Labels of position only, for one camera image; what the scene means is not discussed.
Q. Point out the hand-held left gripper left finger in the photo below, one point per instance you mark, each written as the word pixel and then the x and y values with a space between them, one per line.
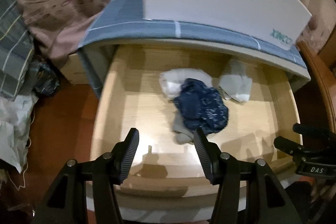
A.
pixel 130 155

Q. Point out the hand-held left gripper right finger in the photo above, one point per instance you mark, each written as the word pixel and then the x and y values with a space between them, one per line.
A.
pixel 204 158

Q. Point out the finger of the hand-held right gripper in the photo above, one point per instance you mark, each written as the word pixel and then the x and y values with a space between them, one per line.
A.
pixel 307 130
pixel 284 144

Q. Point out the plain grey underwear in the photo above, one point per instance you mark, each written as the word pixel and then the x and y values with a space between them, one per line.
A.
pixel 181 133

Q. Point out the grey drawer with wooden inside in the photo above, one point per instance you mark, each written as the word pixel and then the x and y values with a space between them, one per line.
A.
pixel 141 108

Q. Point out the navy speckled underwear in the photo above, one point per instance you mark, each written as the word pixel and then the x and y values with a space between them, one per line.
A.
pixel 199 106

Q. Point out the grey and white underwear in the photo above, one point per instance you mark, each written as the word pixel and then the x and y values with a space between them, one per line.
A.
pixel 236 82

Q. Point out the person's right hand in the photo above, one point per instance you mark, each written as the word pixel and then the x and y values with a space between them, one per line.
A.
pixel 321 188

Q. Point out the brown wooden furniture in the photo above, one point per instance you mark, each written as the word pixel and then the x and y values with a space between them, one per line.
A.
pixel 323 77

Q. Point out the light wooden panel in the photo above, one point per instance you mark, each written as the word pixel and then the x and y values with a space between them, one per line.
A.
pixel 73 69

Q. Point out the dark printed bag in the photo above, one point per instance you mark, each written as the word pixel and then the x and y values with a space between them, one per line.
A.
pixel 44 79

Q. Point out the white floral cloth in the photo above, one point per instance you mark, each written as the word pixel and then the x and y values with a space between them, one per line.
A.
pixel 13 129

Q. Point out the grey plaid cloth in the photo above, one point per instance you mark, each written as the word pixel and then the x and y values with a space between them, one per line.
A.
pixel 13 56

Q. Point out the beige leaf-print cloth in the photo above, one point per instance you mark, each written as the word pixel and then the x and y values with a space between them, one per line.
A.
pixel 65 3

